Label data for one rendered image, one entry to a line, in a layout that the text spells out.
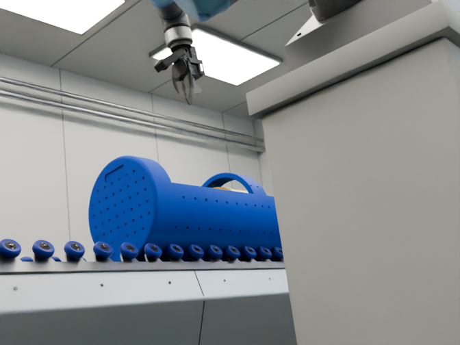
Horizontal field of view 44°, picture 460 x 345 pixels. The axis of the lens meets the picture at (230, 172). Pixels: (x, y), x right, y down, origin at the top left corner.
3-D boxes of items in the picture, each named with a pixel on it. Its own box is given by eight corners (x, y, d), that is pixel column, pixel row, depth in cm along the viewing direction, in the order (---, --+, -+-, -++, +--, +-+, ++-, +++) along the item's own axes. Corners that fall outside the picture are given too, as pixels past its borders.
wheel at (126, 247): (138, 244, 138) (134, 250, 139) (121, 238, 136) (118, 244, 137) (140, 255, 135) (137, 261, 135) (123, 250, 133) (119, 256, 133)
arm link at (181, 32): (175, 24, 186) (157, 37, 192) (179, 37, 185) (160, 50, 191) (196, 29, 193) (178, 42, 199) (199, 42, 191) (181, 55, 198)
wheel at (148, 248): (146, 249, 138) (142, 255, 139) (163, 256, 140) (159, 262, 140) (146, 239, 142) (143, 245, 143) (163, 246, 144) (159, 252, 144)
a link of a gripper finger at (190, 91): (207, 102, 187) (201, 76, 189) (193, 100, 183) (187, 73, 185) (200, 105, 189) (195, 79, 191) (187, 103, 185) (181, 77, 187)
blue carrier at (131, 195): (348, 251, 203) (328, 176, 212) (164, 246, 137) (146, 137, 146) (284, 272, 219) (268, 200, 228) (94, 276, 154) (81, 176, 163)
